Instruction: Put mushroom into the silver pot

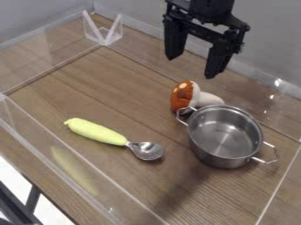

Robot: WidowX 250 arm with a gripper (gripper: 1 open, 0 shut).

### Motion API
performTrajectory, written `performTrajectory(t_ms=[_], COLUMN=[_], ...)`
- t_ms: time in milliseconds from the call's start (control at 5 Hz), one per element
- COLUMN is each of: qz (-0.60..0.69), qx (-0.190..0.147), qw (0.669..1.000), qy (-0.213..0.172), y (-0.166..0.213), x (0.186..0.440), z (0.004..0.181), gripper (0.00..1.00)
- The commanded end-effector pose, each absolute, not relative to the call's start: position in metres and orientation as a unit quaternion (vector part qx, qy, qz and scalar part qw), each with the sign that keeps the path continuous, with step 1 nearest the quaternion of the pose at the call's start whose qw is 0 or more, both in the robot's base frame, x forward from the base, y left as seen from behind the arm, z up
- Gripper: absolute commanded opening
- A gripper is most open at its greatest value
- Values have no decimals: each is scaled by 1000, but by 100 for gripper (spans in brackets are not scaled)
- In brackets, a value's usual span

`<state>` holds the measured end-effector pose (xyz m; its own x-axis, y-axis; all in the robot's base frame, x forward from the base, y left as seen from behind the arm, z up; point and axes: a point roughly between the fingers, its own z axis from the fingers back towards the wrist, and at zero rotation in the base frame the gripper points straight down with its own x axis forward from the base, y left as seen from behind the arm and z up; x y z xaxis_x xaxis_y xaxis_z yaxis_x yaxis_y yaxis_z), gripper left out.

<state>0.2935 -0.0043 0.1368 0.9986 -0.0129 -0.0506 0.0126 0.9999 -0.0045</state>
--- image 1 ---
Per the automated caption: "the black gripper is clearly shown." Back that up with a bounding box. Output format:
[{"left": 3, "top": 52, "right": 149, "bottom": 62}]
[{"left": 163, "top": 0, "right": 250, "bottom": 79}]

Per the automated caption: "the plush orange-capped mushroom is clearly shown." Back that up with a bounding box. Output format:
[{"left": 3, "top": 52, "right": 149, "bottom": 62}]
[{"left": 169, "top": 80, "right": 224, "bottom": 112}]

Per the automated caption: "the silver pot with handles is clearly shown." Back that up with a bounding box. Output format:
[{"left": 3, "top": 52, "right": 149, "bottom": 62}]
[{"left": 175, "top": 105, "right": 279, "bottom": 169}]

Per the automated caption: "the clear acrylic corner bracket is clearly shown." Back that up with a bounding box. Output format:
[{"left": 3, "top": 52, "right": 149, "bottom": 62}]
[{"left": 82, "top": 11, "right": 122, "bottom": 46}]

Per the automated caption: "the spoon with yellow handle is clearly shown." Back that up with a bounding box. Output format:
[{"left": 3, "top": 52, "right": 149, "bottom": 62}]
[{"left": 62, "top": 118, "right": 164, "bottom": 161}]

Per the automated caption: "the clear acrylic enclosure wall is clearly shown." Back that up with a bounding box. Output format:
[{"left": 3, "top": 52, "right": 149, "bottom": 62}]
[{"left": 0, "top": 14, "right": 301, "bottom": 225}]

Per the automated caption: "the black table frame leg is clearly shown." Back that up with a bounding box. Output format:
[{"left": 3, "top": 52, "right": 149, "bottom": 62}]
[{"left": 0, "top": 181, "right": 42, "bottom": 225}]

